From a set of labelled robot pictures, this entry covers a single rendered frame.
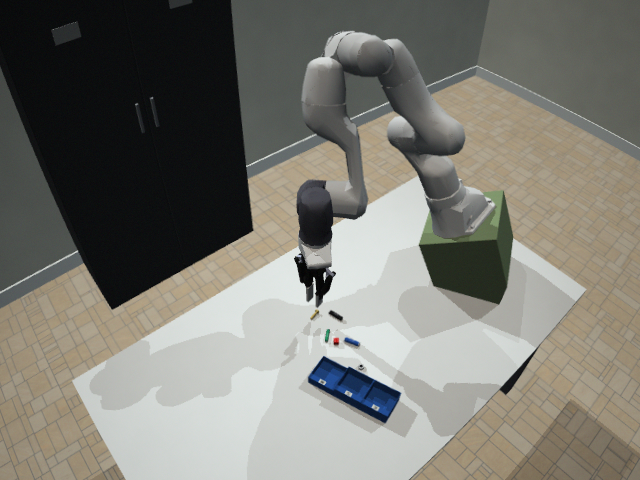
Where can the blue battery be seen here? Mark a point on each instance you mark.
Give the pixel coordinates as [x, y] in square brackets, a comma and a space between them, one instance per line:
[351, 341]

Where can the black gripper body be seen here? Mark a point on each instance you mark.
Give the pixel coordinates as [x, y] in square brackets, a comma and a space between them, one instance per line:
[320, 271]

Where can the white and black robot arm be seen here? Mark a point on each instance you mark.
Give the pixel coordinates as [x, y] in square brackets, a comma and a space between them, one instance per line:
[427, 134]

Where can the blue rack of labelled bins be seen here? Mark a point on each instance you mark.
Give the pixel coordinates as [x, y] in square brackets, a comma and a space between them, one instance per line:
[356, 384]

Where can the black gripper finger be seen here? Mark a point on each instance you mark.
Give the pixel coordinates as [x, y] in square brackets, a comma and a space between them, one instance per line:
[306, 278]
[322, 287]

